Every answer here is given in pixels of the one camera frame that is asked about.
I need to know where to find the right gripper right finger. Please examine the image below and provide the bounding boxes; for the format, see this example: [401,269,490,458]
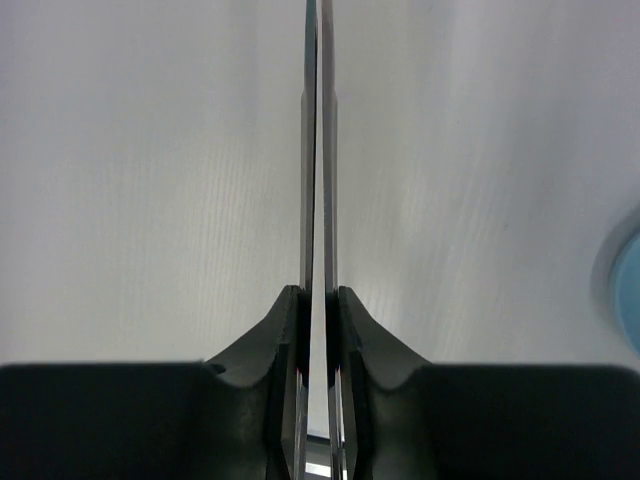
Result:
[338,287,639,479]

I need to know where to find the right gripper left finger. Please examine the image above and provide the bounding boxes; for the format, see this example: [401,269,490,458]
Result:
[1,286,300,479]

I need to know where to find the metal tongs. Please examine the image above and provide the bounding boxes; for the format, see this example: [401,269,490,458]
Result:
[293,1,348,479]

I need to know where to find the blue round lid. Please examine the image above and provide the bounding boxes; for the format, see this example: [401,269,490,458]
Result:
[590,202,639,358]

